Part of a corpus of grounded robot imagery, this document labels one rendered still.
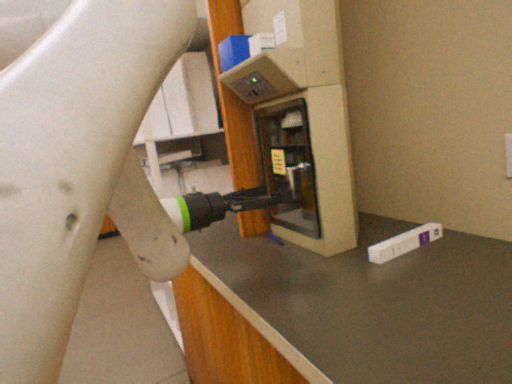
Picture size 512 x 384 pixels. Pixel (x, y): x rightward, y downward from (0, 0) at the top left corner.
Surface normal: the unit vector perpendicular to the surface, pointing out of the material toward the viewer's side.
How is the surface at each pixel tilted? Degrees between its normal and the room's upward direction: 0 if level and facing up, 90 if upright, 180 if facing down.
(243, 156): 90
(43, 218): 72
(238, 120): 90
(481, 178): 90
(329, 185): 90
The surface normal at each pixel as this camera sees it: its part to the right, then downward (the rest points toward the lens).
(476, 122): -0.89, 0.20
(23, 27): -0.09, 0.28
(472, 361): -0.15, -0.98
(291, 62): 0.43, 0.09
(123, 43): 0.68, -0.46
